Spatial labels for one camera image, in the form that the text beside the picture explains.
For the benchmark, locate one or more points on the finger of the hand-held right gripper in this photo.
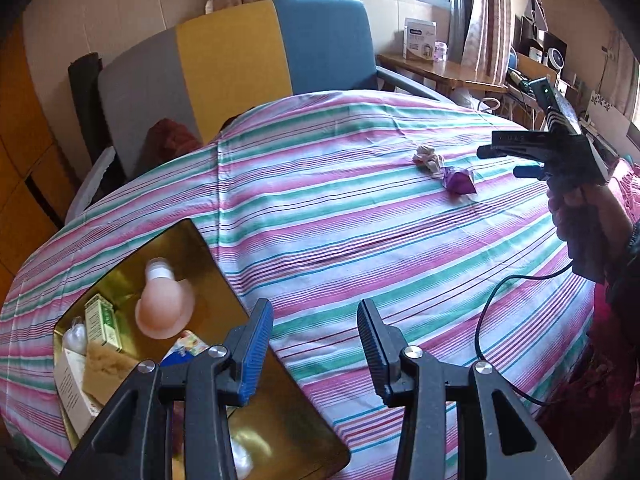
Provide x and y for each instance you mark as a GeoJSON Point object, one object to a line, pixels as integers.
{"type": "Point", "coordinates": [530, 171]}
{"type": "Point", "coordinates": [515, 144]}

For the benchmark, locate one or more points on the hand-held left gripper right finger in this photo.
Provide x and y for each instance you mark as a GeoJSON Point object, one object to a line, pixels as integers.
{"type": "Point", "coordinates": [377, 355]}

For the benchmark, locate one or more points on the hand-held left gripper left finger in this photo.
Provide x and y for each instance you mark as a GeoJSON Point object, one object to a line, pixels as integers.
{"type": "Point", "coordinates": [255, 350]}

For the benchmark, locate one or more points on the gold metal tray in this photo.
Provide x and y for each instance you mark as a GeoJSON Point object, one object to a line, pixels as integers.
{"type": "Point", "coordinates": [285, 410]}

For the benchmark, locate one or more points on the purple foil pouch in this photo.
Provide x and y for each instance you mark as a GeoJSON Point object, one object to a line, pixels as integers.
{"type": "Point", "coordinates": [460, 182]}

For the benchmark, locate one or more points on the colourful snack packet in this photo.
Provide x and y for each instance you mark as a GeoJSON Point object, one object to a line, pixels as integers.
{"type": "Point", "coordinates": [185, 347]}

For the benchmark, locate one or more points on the beige socks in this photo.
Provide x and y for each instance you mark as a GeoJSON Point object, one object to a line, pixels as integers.
{"type": "Point", "coordinates": [430, 156]}

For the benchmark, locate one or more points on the yellow sponge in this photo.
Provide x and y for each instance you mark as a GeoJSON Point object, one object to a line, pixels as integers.
{"type": "Point", "coordinates": [107, 370]}

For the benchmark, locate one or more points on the white green carton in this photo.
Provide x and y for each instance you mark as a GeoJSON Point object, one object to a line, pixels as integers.
{"type": "Point", "coordinates": [102, 322]}

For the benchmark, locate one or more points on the white plastic bag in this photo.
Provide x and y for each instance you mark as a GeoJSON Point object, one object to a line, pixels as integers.
{"type": "Point", "coordinates": [75, 337]}

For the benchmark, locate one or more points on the plain white carton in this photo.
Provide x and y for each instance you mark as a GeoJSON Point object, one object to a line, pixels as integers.
{"type": "Point", "coordinates": [72, 390]}

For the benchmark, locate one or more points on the person's right forearm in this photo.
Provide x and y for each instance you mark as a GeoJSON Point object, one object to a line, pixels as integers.
{"type": "Point", "coordinates": [631, 280]}

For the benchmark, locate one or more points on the person's right hand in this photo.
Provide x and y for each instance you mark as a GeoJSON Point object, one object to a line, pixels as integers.
{"type": "Point", "coordinates": [615, 220]}

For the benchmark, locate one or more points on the white patterned box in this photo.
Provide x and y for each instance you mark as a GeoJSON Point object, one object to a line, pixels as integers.
{"type": "Point", "coordinates": [607, 110]}

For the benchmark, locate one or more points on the white desk fan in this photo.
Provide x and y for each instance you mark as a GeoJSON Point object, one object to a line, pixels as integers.
{"type": "Point", "coordinates": [555, 57]}

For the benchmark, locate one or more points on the wooden desk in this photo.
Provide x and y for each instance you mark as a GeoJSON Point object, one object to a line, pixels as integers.
{"type": "Point", "coordinates": [450, 72]}

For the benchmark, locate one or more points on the small pink jar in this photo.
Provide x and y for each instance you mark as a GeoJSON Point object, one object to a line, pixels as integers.
{"type": "Point", "coordinates": [440, 52]}

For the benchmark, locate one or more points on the pink patterned curtain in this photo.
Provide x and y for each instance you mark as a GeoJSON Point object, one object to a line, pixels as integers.
{"type": "Point", "coordinates": [482, 20]}

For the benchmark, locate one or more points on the white appliance box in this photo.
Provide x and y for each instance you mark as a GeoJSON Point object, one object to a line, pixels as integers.
{"type": "Point", "coordinates": [419, 37]}

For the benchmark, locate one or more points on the striped pink green tablecloth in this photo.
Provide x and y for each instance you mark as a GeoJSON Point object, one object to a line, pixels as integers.
{"type": "Point", "coordinates": [350, 210]}

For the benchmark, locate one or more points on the white foam pad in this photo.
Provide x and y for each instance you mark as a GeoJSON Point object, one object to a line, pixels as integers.
{"type": "Point", "coordinates": [92, 180]}

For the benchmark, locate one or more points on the grey yellow blue sofa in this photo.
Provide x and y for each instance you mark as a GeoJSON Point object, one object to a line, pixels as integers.
{"type": "Point", "coordinates": [225, 60]}

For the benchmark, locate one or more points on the wooden wardrobe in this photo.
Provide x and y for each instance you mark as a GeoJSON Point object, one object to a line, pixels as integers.
{"type": "Point", "coordinates": [25, 160]}

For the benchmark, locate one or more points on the black rolled mat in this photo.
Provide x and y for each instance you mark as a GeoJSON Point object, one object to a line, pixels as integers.
{"type": "Point", "coordinates": [82, 90]}

